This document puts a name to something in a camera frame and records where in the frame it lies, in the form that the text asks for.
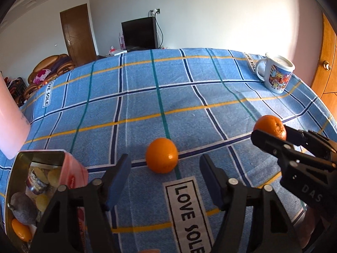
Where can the small green round fruit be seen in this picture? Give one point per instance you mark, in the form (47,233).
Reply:
(54,177)
(42,202)

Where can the large bumpy mandarin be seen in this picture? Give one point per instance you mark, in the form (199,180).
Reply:
(268,125)

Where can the small orange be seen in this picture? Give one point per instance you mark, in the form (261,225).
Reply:
(21,229)

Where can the black television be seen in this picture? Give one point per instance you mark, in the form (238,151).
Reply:
(139,34)

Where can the brown wooden room door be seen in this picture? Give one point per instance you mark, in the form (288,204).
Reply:
(79,34)

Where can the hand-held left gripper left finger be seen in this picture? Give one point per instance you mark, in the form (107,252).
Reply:
(118,181)

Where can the blue plaid tablecloth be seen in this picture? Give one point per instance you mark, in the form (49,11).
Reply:
(184,89)

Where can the pink tin box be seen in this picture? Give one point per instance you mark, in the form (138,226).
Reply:
(75,171)

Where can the brass door knob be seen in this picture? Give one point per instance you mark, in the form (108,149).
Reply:
(327,65)

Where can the white wall outlet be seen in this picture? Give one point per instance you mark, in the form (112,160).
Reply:
(155,11)

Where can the orange wooden door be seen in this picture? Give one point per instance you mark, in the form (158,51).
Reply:
(327,58)

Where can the floral pink pillow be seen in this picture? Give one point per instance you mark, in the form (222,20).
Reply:
(42,75)

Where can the brown leather armchair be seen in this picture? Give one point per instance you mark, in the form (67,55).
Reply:
(52,66)

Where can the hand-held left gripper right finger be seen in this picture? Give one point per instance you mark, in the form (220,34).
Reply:
(210,181)

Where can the dark purple passion fruit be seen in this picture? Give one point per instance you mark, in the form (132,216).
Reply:
(22,208)

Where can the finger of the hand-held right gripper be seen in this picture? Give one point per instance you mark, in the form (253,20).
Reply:
(310,142)
(268,141)

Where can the person's right hand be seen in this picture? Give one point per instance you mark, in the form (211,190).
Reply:
(310,229)

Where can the person's left hand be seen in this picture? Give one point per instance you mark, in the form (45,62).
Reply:
(150,251)

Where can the white printed mug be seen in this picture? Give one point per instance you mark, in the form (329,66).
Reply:
(277,79)

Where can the smooth round orange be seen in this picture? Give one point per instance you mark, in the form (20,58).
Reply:
(162,155)

